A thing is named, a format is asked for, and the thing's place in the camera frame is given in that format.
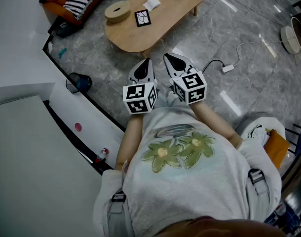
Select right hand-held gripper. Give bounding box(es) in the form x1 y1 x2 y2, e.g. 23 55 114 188
163 54 207 105

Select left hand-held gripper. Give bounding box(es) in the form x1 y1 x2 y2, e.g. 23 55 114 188
122 58 158 115

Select black framed patterned tile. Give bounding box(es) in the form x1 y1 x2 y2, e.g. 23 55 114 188
134 9 152 28

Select person's left forearm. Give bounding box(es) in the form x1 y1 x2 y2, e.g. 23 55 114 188
115 112 144 171

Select person's right forearm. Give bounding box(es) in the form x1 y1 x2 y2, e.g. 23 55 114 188
191 101 244 148

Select wooden coffee table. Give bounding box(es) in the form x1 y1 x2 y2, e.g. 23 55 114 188
105 0 205 58

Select person's grey trousers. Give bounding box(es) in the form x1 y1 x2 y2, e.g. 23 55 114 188
154 87 181 110

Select black mesh wastebasket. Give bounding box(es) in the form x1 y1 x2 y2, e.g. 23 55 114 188
65 72 93 94

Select round wooden tissue box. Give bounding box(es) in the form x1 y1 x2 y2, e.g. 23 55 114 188
104 0 131 23

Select white folded paper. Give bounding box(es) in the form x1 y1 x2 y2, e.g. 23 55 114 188
143 0 161 12

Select black floor bag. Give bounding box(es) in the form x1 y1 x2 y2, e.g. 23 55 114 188
55 21 79 39

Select grey round stool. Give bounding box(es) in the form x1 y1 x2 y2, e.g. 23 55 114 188
235 112 287 145

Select plastic bottle red cap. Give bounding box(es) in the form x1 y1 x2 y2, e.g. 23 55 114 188
95 148 109 164

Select white printed bag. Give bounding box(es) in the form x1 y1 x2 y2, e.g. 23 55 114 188
240 123 270 145

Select white round floor appliance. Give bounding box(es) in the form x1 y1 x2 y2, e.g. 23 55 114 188
280 16 301 57

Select person's grey flowered sweatshirt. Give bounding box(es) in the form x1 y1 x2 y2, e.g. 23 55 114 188
92 106 282 237

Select dark metal rack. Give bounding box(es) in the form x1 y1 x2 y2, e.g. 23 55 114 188
263 152 301 237

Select black power cable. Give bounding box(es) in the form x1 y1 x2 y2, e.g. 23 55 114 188
202 59 225 74

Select white power cable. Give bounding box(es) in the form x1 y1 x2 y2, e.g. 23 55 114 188
233 40 283 68

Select grey harness strap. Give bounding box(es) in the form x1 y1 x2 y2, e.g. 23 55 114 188
107 190 128 237
248 168 271 196

